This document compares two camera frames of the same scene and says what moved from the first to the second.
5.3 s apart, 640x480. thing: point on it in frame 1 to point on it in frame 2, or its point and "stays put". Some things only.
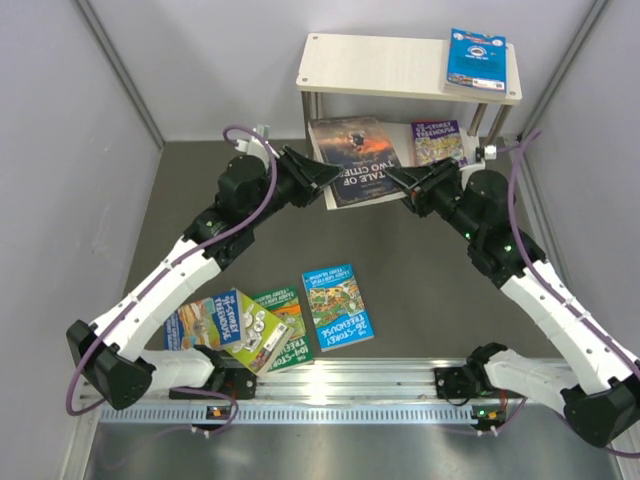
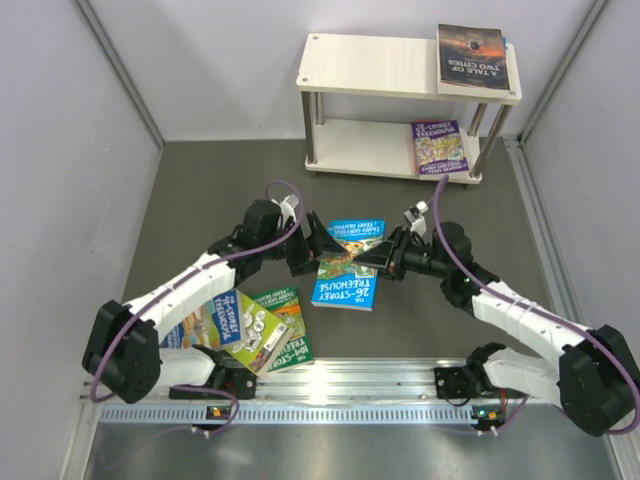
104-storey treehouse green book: x=285 y=304 stays put
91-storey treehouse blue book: x=217 y=322 stays put
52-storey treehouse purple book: x=434 y=141 stays put
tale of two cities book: x=364 y=148 to x=472 y=60
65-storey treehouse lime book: x=266 y=336 stays put
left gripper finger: x=324 y=170 to x=320 y=239
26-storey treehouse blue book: x=336 y=307 to x=341 y=281
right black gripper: x=423 y=181 to x=389 y=256
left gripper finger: x=315 y=176 to x=303 y=262
